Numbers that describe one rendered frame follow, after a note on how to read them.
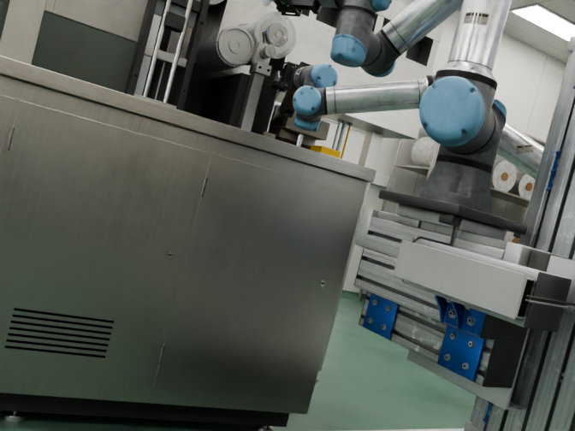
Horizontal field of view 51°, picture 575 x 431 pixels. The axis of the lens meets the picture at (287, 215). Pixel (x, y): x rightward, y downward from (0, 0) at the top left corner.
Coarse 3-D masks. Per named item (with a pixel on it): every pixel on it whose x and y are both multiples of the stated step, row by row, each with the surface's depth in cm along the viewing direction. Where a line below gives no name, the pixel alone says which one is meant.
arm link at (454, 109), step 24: (480, 0) 109; (504, 0) 109; (480, 24) 109; (504, 24) 111; (456, 48) 111; (480, 48) 109; (456, 72) 109; (480, 72) 108; (432, 96) 109; (456, 96) 107; (480, 96) 106; (432, 120) 110; (456, 120) 107; (480, 120) 107; (456, 144) 111; (480, 144) 115
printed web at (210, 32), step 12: (228, 0) 187; (216, 12) 194; (216, 24) 190; (252, 24) 198; (168, 36) 183; (204, 36) 200; (216, 36) 187; (252, 36) 194; (168, 48) 181; (204, 48) 198; (216, 48) 187; (204, 60) 201; (216, 60) 192; (156, 72) 187; (156, 84) 184; (156, 96) 181
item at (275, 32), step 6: (270, 24) 192; (276, 24) 191; (282, 24) 192; (270, 30) 190; (276, 30) 192; (282, 30) 192; (270, 36) 191; (276, 36) 192; (282, 36) 193; (270, 42) 191; (276, 42) 192; (282, 42) 193
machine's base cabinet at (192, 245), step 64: (0, 128) 140; (64, 128) 146; (128, 128) 153; (0, 192) 142; (64, 192) 148; (128, 192) 155; (192, 192) 162; (256, 192) 170; (320, 192) 179; (0, 256) 144; (64, 256) 150; (128, 256) 157; (192, 256) 165; (256, 256) 173; (320, 256) 182; (0, 320) 146; (64, 320) 152; (128, 320) 159; (192, 320) 167; (256, 320) 176; (320, 320) 185; (0, 384) 148; (64, 384) 155; (128, 384) 162; (192, 384) 170; (256, 384) 179
